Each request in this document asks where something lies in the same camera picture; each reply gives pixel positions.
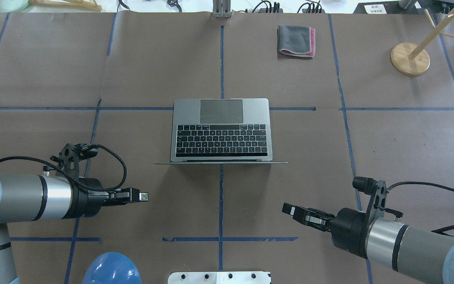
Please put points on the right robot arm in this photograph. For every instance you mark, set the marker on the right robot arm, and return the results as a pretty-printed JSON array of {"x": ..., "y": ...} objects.
[{"x": 420, "y": 254}]

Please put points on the aluminium frame post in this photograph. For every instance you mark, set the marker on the aluminium frame post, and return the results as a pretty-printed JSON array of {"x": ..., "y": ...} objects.
[{"x": 222, "y": 9}]

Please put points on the wooden dish rack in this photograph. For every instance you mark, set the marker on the wooden dish rack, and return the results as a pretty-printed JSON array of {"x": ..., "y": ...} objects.
[{"x": 85, "y": 5}]

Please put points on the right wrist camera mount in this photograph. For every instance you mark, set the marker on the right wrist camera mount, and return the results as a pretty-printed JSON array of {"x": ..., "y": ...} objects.
[{"x": 377, "y": 191}]

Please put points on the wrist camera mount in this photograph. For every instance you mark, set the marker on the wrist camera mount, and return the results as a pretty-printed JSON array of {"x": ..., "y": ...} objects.
[
  {"x": 377, "y": 191},
  {"x": 71, "y": 155}
]

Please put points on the blue desk lamp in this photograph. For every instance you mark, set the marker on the blue desk lamp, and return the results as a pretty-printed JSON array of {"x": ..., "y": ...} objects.
[{"x": 112, "y": 268}]

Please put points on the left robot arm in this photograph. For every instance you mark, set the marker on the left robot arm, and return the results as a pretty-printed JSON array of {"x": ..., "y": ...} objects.
[{"x": 26, "y": 198}]

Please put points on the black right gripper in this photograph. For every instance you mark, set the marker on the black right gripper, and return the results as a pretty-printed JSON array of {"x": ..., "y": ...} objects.
[{"x": 349, "y": 228}]

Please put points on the wooden mug tree stand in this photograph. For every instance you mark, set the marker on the wooden mug tree stand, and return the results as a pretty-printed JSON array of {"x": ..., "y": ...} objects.
[{"x": 411, "y": 59}]

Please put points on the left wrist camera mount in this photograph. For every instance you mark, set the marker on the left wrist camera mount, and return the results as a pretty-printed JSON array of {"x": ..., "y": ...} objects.
[{"x": 71, "y": 155}]

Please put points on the grey and pink folded cloth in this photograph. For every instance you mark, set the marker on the grey and pink folded cloth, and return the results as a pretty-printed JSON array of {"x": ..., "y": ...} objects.
[{"x": 297, "y": 41}]

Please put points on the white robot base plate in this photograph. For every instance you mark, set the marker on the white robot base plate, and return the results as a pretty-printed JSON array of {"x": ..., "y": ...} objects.
[{"x": 221, "y": 277}]

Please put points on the grey laptop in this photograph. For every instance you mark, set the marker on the grey laptop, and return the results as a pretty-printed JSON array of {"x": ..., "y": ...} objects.
[{"x": 221, "y": 131}]

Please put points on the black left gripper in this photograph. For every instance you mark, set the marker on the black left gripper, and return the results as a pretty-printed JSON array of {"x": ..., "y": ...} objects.
[{"x": 89, "y": 198}]

